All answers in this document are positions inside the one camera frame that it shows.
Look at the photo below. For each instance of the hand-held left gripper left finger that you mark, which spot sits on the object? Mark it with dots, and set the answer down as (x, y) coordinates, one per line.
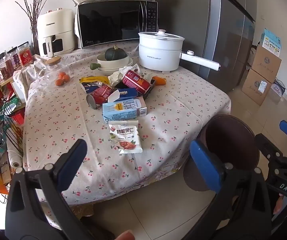
(71, 166)

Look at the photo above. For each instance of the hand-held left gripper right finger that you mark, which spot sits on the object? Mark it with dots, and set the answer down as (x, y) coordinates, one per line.
(206, 166)

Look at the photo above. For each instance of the brown trash bin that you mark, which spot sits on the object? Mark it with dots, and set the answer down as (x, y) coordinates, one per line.
(233, 142)

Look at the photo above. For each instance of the white nut snack packet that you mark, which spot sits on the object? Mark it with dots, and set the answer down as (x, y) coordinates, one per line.
(126, 137)

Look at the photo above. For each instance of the blue milk carton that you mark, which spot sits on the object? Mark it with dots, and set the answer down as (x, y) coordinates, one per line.
(123, 110)

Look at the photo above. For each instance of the red drink can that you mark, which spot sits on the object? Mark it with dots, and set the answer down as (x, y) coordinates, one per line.
(136, 81)
(102, 95)

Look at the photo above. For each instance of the blue wrapper piece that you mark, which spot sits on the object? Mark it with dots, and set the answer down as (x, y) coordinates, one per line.
(89, 88)

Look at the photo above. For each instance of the yellow snack packet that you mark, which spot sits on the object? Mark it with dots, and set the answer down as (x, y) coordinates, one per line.
(96, 80)

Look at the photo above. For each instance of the black plastic tray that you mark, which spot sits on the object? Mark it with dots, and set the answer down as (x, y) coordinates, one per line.
(148, 91)

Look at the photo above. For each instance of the orange peel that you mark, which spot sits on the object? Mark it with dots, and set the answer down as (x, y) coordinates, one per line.
(159, 80)

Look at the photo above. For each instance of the white tissue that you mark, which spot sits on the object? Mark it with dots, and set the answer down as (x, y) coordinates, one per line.
(117, 76)

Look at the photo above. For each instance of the person's right hand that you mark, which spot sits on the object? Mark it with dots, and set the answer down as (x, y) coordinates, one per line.
(280, 203)

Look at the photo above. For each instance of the person's left hand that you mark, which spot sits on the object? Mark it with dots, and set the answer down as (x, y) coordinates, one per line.
(126, 236)

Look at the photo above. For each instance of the small dark printed box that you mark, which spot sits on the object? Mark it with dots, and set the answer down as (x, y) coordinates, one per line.
(278, 87)

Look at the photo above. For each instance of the cherry print tablecloth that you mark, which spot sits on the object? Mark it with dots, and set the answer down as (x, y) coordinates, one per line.
(58, 117)

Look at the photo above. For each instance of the cardboard box with shipping label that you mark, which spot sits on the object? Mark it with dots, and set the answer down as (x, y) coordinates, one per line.
(254, 87)

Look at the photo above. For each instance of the plain cardboard box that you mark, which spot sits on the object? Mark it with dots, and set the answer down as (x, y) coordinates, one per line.
(266, 62)

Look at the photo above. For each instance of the blue and white carton box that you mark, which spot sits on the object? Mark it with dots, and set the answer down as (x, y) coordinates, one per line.
(271, 41)

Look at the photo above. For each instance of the glass jar with bamboo lid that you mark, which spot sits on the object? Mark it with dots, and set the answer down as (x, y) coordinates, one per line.
(49, 73)

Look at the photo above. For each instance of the stacked white bowls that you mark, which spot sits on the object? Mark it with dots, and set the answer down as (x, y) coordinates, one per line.
(113, 63)

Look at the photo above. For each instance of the grey refrigerator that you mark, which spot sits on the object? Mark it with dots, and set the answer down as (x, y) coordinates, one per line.
(221, 42)

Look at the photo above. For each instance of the green pumpkin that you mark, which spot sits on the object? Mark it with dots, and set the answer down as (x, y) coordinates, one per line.
(116, 53)

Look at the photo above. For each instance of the glass jar with dark contents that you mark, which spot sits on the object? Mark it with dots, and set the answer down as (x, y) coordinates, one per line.
(12, 58)

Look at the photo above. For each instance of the white electric pot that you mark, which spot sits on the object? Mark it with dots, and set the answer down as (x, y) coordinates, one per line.
(158, 52)

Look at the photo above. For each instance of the glass vase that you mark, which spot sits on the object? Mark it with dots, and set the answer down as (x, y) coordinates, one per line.
(34, 40)

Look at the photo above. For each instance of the cream air fryer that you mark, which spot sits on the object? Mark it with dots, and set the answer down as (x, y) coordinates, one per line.
(56, 25)

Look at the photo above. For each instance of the white microwave oven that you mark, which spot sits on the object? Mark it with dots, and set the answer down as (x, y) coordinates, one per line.
(108, 22)

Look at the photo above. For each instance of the dry branch bundle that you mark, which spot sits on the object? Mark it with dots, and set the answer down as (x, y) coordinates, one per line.
(34, 7)

